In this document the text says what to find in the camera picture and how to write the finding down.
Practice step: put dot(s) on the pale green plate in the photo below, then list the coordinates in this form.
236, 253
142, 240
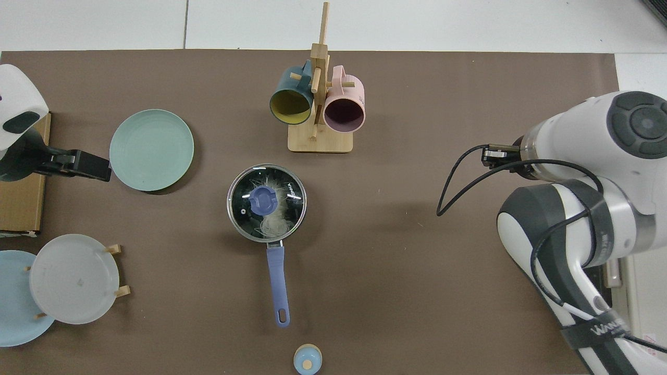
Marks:
151, 151

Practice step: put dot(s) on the pale toaster oven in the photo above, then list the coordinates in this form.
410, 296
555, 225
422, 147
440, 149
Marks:
646, 291

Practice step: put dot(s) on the small blue round thing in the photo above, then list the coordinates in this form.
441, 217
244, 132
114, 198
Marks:
307, 360

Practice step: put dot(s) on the dark teal cup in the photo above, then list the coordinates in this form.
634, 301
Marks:
289, 104

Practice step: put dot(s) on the light blue plate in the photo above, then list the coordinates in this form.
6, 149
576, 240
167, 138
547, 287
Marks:
15, 312

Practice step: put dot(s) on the wooden cup stand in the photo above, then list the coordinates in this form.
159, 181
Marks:
320, 143

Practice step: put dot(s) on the glass lid with blue knob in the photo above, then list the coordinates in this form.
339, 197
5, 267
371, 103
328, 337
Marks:
263, 200

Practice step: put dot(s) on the dark grey object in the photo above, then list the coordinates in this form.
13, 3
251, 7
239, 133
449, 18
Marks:
659, 8

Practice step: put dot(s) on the pink cup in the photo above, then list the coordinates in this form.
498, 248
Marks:
344, 114

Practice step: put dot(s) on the white vermicelli bundle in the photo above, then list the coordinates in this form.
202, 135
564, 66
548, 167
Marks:
279, 213

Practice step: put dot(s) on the wooden plate rack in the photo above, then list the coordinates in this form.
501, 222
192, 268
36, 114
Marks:
124, 291

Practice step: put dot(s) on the white plate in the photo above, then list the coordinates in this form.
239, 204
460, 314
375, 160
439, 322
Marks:
73, 278

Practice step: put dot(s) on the brown table cloth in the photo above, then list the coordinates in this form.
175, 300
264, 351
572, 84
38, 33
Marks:
391, 286

